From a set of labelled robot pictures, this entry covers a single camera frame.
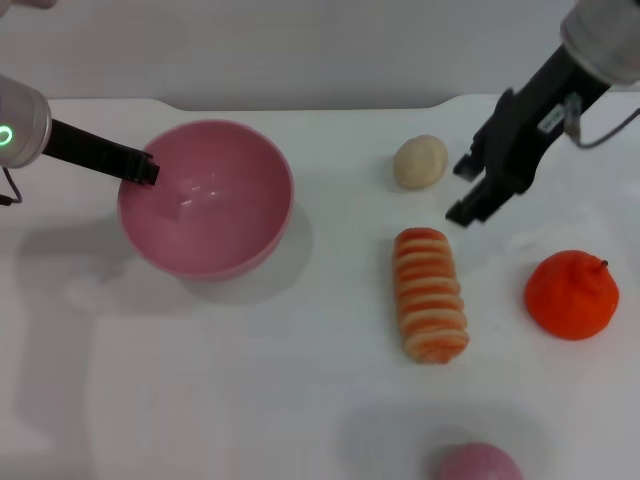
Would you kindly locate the pink round bread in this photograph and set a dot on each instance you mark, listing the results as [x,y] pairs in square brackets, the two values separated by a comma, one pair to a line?
[477,465]

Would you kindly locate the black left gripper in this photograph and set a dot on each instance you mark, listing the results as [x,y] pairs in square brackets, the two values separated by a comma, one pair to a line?
[95,152]

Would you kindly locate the beige round bread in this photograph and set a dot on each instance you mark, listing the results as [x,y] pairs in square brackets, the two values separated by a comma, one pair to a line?
[420,162]

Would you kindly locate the orange red pear-shaped bread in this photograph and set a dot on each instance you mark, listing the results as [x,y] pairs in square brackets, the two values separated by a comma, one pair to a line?
[570,297]

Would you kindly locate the orange striped bread roll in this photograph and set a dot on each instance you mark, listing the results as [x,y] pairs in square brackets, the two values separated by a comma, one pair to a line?
[430,295]

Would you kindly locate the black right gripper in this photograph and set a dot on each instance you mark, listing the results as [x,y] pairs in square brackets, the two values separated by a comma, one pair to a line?
[530,130]

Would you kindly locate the pink plastic bowl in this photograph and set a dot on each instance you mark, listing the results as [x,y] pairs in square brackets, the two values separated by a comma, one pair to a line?
[210,210]

